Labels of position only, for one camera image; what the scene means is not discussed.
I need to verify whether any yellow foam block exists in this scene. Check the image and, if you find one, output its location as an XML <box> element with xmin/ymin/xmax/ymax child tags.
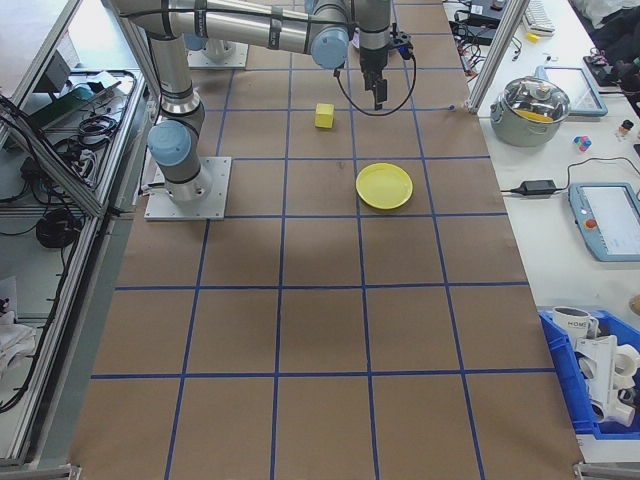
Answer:
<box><xmin>314</xmin><ymin>102</ymin><xmax>336</xmax><ymax>131</ymax></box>

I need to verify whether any yellow plastic plate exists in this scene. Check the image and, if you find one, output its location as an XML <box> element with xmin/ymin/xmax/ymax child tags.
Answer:
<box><xmin>355</xmin><ymin>162</ymin><xmax>416</xmax><ymax>212</ymax></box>

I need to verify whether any black box with white label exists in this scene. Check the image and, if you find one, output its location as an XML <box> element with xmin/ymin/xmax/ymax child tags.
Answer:
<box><xmin>466</xmin><ymin>0</ymin><xmax>507</xmax><ymax>29</ymax></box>

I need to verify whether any steel pot with glass lid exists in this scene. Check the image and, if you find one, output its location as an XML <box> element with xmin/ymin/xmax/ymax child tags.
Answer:
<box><xmin>489</xmin><ymin>75</ymin><xmax>573</xmax><ymax>148</ymax></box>

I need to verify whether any white keyboard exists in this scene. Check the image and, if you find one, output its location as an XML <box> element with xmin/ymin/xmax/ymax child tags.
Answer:
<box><xmin>521</xmin><ymin>0</ymin><xmax>557</xmax><ymax>38</ymax></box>

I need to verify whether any black power adapter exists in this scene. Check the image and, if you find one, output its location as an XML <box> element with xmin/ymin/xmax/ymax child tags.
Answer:
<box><xmin>519</xmin><ymin>179</ymin><xmax>558</xmax><ymax>197</ymax></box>

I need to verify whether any green flat device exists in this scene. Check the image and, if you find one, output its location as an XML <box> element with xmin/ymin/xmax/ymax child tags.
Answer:
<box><xmin>47</xmin><ymin>82</ymin><xmax>124</xmax><ymax>119</ymax></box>

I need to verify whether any white printed mug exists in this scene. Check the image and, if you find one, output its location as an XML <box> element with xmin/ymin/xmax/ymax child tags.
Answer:
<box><xmin>550</xmin><ymin>305</ymin><xmax>601</xmax><ymax>347</ymax></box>

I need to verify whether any small black electronics box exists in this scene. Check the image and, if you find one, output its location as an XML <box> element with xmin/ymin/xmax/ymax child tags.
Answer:
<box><xmin>41</xmin><ymin>51</ymin><xmax>72</xmax><ymax>94</ymax></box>

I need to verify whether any blue plastic bin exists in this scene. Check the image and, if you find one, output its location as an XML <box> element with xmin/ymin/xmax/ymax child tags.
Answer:
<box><xmin>538</xmin><ymin>308</ymin><xmax>640</xmax><ymax>441</ymax></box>

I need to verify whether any white pipe fitting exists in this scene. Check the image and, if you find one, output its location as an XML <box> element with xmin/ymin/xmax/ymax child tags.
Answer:
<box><xmin>573</xmin><ymin>333</ymin><xmax>640</xmax><ymax>429</ymax></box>

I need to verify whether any white cloth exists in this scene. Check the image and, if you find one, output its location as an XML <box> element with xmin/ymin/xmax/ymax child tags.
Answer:
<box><xmin>0</xmin><ymin>277</ymin><xmax>37</xmax><ymax>374</ymax></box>

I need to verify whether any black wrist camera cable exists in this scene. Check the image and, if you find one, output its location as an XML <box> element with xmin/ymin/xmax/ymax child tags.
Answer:
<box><xmin>332</xmin><ymin>49</ymin><xmax>418</xmax><ymax>117</ymax></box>

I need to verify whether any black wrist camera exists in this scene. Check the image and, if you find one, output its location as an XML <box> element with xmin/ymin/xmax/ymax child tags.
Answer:
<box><xmin>389</xmin><ymin>22</ymin><xmax>415</xmax><ymax>61</ymax></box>

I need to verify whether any red black wire bundle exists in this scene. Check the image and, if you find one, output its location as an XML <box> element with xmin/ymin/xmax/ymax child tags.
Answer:
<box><xmin>456</xmin><ymin>41</ymin><xmax>489</xmax><ymax>79</ymax></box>

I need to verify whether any aluminium profile post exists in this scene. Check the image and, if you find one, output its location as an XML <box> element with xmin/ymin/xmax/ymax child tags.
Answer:
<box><xmin>466</xmin><ymin>0</ymin><xmax>531</xmax><ymax>116</ymax></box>

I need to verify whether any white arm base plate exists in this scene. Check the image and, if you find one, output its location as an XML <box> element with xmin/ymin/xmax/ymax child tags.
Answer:
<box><xmin>185</xmin><ymin>40</ymin><xmax>250</xmax><ymax>70</ymax></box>
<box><xmin>143</xmin><ymin>156</ymin><xmax>234</xmax><ymax>222</ymax></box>

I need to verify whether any black power adapter cable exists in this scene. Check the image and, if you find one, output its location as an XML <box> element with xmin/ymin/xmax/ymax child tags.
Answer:
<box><xmin>500</xmin><ymin>156</ymin><xmax>640</xmax><ymax>195</ymax></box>

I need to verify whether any black cable bundle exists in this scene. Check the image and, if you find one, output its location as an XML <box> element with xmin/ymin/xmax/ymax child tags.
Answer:
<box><xmin>49</xmin><ymin>112</ymin><xmax>122</xmax><ymax>177</ymax></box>

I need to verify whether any coiled black cable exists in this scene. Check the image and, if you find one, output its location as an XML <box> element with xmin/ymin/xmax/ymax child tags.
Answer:
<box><xmin>35</xmin><ymin>206</ymin><xmax>84</xmax><ymax>250</ymax></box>

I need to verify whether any metal V-shaped frame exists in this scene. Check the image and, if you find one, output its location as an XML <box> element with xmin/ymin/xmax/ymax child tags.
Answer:
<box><xmin>0</xmin><ymin>0</ymin><xmax>151</xmax><ymax>469</ymax></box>

